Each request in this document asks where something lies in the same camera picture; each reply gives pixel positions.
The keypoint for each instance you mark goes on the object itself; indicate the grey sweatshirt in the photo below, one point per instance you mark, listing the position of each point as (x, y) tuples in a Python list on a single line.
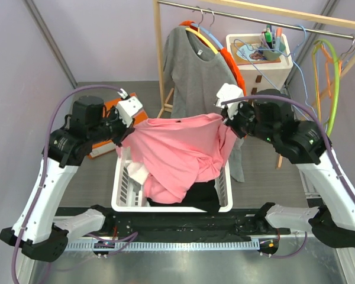
[(196, 80)]

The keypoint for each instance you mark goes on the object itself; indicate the white laundry basket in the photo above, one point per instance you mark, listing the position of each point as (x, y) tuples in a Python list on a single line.
[(128, 197)]

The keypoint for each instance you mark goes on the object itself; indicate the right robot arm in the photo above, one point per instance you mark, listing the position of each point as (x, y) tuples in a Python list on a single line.
[(295, 133)]

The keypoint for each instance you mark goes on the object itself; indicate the orange garment on rack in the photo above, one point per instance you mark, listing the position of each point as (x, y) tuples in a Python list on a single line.
[(232, 65)]

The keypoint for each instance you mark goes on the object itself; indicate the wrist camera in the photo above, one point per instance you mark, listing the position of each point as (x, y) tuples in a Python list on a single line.
[(128, 107), (226, 93)]

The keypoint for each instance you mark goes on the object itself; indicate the black garment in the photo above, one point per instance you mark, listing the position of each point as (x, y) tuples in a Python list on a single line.
[(201, 195)]

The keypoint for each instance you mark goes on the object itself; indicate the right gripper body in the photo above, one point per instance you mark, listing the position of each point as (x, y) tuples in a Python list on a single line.
[(244, 122)]

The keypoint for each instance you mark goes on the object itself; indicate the yellow hanger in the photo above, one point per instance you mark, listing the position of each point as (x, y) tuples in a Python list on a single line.
[(199, 44)]

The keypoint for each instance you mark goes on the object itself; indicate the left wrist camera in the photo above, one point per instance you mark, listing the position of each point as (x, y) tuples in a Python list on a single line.
[(128, 107)]

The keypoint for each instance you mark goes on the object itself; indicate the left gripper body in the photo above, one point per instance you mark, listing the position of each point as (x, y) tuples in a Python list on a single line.
[(117, 130)]

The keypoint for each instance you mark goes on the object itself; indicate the white garment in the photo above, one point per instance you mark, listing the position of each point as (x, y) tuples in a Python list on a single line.
[(137, 171)]

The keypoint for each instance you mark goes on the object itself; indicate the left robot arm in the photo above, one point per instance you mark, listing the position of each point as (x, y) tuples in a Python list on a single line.
[(36, 233)]

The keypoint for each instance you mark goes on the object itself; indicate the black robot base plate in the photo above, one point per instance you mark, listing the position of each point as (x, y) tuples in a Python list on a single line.
[(181, 227)]

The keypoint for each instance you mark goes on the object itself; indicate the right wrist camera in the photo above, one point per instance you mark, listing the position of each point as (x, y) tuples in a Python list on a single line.
[(226, 93)]

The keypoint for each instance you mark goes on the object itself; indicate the slotted cable duct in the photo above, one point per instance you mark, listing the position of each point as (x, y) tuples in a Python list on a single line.
[(90, 244)]

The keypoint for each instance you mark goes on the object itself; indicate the picture card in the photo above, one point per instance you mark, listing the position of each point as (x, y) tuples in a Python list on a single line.
[(252, 53)]

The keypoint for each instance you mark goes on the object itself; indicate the pink t shirt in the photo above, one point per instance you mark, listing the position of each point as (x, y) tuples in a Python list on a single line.
[(180, 152)]

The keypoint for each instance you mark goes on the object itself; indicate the orange plastic hanger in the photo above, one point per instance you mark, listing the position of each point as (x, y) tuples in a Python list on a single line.
[(332, 70)]

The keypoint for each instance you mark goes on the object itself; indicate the white drawer unit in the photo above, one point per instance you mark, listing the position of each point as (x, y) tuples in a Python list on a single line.
[(269, 71)]

